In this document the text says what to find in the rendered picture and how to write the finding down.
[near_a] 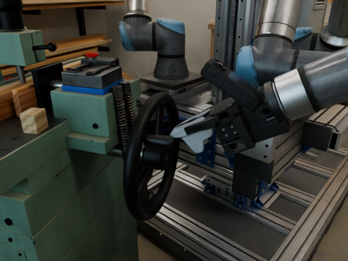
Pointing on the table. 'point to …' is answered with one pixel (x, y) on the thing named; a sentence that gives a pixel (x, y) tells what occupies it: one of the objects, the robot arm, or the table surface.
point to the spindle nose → (11, 15)
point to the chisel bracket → (20, 47)
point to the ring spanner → (100, 69)
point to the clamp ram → (46, 82)
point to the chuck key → (80, 67)
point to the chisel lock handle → (46, 47)
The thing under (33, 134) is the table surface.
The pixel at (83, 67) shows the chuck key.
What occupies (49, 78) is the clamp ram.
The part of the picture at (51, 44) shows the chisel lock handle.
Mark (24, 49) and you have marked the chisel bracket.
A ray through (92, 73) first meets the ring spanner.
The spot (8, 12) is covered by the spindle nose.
